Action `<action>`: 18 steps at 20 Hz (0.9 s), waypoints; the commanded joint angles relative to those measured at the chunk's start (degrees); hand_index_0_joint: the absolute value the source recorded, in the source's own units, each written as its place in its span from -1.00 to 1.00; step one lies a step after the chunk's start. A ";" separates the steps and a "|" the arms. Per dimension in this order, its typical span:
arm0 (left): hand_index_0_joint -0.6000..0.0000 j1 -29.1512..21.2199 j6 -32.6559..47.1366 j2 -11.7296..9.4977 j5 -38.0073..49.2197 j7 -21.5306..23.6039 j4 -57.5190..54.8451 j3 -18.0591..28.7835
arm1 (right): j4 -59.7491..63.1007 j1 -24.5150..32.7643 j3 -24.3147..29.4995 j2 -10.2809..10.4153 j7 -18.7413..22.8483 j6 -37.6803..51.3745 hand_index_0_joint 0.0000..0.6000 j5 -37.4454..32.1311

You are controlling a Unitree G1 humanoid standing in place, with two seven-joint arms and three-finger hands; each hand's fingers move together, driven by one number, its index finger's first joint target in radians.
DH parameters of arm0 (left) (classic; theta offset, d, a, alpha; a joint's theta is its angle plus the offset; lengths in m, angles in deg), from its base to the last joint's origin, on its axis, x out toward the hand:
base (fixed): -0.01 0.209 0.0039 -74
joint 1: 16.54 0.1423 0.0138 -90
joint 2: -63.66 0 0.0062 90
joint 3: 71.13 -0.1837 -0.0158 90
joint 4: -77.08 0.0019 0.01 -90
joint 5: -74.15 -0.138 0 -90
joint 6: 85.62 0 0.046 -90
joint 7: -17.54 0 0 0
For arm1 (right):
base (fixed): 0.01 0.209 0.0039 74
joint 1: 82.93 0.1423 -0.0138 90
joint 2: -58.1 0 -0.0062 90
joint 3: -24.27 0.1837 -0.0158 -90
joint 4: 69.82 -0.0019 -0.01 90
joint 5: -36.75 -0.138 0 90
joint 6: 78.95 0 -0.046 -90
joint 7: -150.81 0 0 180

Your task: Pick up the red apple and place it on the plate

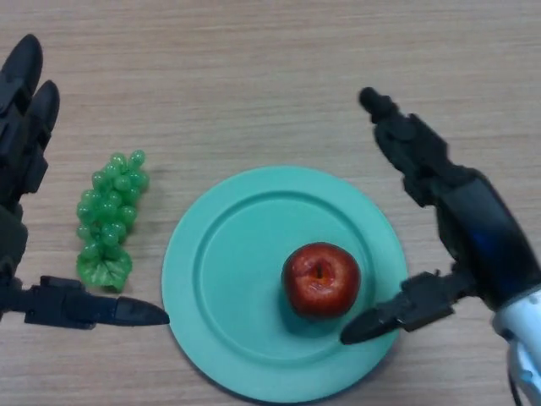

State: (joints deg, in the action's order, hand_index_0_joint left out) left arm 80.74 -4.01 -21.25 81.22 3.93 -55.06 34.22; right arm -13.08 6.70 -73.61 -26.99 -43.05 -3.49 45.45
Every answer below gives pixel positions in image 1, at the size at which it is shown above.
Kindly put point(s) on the green grape bunch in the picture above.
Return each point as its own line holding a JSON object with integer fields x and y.
{"x": 107, "y": 207}

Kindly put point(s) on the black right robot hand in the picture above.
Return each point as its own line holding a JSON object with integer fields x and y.
{"x": 477, "y": 228}

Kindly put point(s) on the red apple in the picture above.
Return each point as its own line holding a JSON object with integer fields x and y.
{"x": 321, "y": 281}

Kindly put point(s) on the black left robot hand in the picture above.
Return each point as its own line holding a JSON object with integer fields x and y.
{"x": 17, "y": 160}

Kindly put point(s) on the green round plate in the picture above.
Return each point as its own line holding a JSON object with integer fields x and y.
{"x": 236, "y": 275}

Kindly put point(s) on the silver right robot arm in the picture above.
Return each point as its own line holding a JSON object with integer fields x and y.
{"x": 526, "y": 338}

